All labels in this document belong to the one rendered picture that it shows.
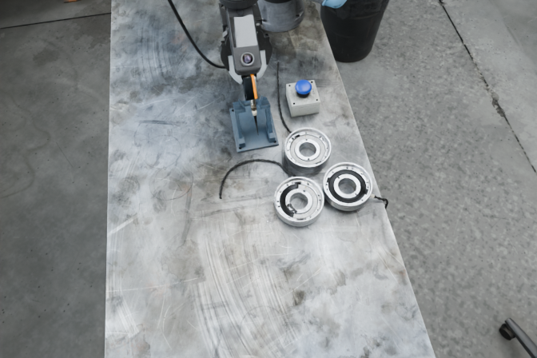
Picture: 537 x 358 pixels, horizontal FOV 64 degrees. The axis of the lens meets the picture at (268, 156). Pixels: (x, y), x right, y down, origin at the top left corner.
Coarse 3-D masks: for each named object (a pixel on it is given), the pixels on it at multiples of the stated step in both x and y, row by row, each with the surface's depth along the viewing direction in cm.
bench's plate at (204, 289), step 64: (128, 0) 130; (192, 0) 129; (128, 64) 117; (192, 64) 116; (320, 64) 115; (128, 128) 106; (192, 128) 105; (320, 128) 104; (128, 192) 97; (192, 192) 97; (256, 192) 96; (128, 256) 90; (192, 256) 89; (256, 256) 89; (320, 256) 88; (384, 256) 88; (128, 320) 83; (192, 320) 83; (256, 320) 82; (320, 320) 82; (384, 320) 82
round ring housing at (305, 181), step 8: (280, 184) 92; (288, 184) 94; (304, 184) 93; (312, 184) 93; (296, 192) 93; (304, 192) 92; (320, 192) 91; (288, 200) 92; (304, 200) 94; (320, 200) 92; (280, 208) 91; (304, 208) 91; (320, 208) 89; (280, 216) 90; (288, 216) 90; (312, 216) 90; (288, 224) 90; (296, 224) 89; (304, 224) 89
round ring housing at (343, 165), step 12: (336, 168) 95; (348, 168) 95; (360, 168) 94; (324, 180) 92; (336, 180) 94; (348, 180) 95; (324, 192) 92; (336, 192) 92; (336, 204) 90; (348, 204) 91; (360, 204) 90
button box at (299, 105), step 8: (312, 80) 106; (288, 88) 105; (312, 88) 105; (288, 96) 105; (296, 96) 104; (304, 96) 103; (312, 96) 104; (288, 104) 107; (296, 104) 102; (304, 104) 102; (312, 104) 103; (296, 112) 105; (304, 112) 105; (312, 112) 106
